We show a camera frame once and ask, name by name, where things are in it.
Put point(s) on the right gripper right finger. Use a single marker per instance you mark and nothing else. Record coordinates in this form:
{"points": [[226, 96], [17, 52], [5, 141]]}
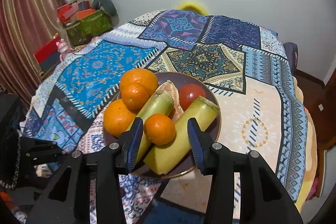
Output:
{"points": [[263, 198]]}

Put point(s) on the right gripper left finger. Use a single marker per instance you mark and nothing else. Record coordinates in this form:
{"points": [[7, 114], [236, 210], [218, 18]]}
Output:
{"points": [[66, 198]]}

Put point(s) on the large orange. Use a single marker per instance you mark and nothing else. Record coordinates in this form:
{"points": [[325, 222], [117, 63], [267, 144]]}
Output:
{"points": [[141, 76], [117, 118]]}

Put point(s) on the small tangerine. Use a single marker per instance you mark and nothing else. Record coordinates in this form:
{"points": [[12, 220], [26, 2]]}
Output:
{"points": [[134, 96], [160, 129]]}

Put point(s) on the red tomato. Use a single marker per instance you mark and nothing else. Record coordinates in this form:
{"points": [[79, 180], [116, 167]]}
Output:
{"points": [[188, 93]]}

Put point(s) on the peeled pomelo wedge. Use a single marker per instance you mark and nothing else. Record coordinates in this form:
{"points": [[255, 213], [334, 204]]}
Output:
{"points": [[171, 89]]}

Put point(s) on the pink piggy toy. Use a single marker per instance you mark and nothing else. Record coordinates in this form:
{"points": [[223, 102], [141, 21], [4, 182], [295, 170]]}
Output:
{"points": [[64, 49]]}

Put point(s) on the blue patchwork bedspread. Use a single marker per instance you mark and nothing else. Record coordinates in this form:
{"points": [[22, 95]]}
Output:
{"points": [[243, 65]]}

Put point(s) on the purple round plate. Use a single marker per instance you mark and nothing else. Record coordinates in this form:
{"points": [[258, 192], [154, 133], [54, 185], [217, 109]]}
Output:
{"points": [[186, 163]]}

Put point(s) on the green storage box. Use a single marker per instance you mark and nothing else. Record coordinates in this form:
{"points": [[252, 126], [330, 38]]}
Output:
{"points": [[84, 30]]}

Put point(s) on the dark purple chair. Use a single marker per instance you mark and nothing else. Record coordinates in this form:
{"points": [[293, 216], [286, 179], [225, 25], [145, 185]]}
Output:
{"points": [[291, 50]]}

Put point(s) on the striped red curtain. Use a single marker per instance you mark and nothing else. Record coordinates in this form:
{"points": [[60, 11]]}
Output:
{"points": [[26, 25]]}

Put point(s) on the yellow curved cushion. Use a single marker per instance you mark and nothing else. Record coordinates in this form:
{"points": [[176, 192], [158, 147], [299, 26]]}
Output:
{"points": [[193, 7]]}

